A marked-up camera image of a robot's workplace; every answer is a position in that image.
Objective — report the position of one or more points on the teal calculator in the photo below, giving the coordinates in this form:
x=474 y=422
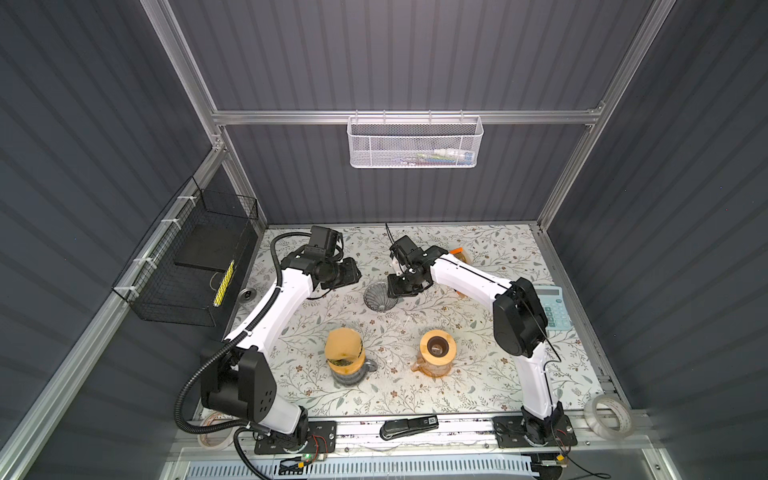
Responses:
x=552 y=301

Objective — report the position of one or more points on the grey glass pitcher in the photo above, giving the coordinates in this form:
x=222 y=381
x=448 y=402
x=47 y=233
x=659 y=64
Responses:
x=351 y=375

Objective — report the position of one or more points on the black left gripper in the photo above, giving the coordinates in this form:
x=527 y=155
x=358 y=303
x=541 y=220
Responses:
x=349 y=273

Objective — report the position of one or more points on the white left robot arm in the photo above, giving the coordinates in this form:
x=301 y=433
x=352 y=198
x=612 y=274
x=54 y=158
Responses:
x=237 y=379

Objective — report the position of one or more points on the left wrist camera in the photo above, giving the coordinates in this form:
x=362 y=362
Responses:
x=325 y=243

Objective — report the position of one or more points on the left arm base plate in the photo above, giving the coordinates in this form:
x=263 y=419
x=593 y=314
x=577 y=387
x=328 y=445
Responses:
x=311 y=437

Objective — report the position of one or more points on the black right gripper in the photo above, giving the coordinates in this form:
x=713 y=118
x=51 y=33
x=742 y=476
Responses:
x=391 y=280

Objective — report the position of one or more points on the black wire basket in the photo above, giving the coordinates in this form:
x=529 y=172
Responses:
x=174 y=277

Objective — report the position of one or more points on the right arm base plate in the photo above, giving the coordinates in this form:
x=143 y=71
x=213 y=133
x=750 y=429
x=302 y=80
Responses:
x=517 y=431

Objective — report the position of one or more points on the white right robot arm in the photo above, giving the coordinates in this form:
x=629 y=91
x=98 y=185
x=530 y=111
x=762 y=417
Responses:
x=519 y=321

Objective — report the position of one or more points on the black stapler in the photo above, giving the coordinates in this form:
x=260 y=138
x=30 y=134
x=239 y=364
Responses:
x=395 y=429

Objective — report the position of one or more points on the orange glass pitcher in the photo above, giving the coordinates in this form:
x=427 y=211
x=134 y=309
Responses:
x=423 y=366

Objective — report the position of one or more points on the small metal cap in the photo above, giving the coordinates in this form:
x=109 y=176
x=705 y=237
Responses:
x=246 y=295

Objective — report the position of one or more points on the wooden ring holder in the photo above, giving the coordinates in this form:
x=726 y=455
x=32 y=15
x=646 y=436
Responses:
x=438 y=347

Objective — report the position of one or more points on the clear tape roll right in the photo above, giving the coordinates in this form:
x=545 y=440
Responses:
x=609 y=418

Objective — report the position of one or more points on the white wire mesh basket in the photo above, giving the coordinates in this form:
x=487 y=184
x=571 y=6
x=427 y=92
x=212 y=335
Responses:
x=416 y=142

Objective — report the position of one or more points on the tape roll left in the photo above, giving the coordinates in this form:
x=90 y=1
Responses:
x=220 y=439

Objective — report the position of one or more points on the orange coffee filter holder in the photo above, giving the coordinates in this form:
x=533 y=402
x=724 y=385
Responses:
x=460 y=254

